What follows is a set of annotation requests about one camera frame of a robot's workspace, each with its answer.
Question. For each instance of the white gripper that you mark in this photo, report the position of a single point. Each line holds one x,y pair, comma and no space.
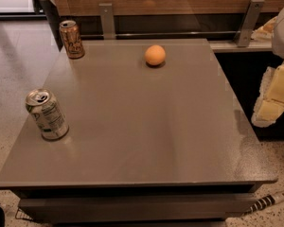
270,102

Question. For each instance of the orange fruit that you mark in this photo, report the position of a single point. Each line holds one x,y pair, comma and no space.
155,55

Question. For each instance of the orange brown soda can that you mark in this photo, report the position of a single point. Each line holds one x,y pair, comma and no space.
70,34

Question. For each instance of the silver green 7up can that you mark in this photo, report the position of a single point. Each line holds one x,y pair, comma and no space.
47,113

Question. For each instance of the grey table drawer unit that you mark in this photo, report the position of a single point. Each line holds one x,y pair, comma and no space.
101,206

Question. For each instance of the right metal bracket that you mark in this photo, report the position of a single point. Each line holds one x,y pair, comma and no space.
243,35

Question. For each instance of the metal bracket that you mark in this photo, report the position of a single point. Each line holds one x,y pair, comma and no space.
243,35
107,20

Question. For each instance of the left metal bracket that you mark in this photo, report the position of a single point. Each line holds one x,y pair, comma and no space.
107,20

